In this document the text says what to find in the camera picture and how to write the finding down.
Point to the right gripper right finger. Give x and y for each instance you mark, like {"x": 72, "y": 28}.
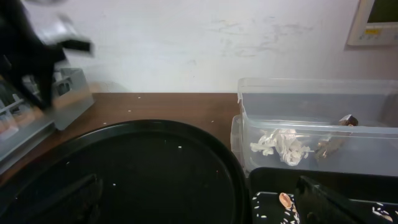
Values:
{"x": 317, "y": 204}

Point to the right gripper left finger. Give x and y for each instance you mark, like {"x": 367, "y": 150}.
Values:
{"x": 74, "y": 203}

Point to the white tissue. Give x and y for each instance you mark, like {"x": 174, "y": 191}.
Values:
{"x": 283, "y": 141}

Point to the brown gold snack wrapper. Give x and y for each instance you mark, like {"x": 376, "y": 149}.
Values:
{"x": 333, "y": 141}

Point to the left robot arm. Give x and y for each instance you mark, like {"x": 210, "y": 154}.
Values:
{"x": 27, "y": 61}

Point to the clear plastic waste bin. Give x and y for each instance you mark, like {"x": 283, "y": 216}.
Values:
{"x": 313, "y": 108}

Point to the grey plastic dishwasher rack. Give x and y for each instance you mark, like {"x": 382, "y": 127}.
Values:
{"x": 24, "y": 126}

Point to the black rectangular tray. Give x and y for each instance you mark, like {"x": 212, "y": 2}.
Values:
{"x": 272, "y": 191}

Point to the round black serving tray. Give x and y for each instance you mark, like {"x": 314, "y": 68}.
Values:
{"x": 153, "y": 171}

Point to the wall mounted white panel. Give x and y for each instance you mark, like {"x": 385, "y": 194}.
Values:
{"x": 375, "y": 23}

